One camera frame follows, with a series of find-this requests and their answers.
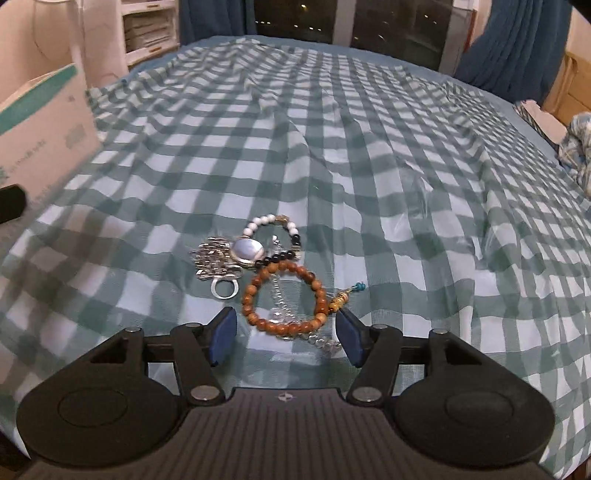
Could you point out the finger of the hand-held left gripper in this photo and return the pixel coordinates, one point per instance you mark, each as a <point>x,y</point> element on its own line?
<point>11,203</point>

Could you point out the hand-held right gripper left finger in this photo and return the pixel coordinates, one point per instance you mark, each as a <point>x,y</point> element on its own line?
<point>222,339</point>

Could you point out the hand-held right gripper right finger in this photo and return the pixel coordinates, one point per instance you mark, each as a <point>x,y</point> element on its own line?
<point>351,339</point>

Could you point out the white cardboard box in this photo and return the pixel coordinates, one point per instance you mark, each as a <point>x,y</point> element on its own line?
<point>44,124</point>

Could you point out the round silver pendant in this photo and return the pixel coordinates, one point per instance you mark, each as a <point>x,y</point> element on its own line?
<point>248,251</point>

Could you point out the white standing fan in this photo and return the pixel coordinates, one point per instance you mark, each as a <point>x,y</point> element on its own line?
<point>55,32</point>

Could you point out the green checkered cloth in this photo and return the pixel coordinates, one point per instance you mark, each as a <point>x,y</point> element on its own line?
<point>369,161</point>

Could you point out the blue bedsheet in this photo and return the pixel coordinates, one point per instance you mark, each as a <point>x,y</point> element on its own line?
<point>138,74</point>

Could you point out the white drawer unit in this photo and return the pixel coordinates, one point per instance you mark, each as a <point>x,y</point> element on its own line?
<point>150,30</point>

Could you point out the blue curtain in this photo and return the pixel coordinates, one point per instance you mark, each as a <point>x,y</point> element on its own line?
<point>512,50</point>
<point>217,21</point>

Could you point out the striped pillow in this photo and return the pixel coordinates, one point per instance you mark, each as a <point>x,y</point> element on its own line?
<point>538,122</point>

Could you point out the plaid duvet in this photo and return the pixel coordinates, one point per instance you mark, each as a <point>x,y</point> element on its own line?
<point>577,147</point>

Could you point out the glass balcony door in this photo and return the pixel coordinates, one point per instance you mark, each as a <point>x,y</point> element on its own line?
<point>369,25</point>

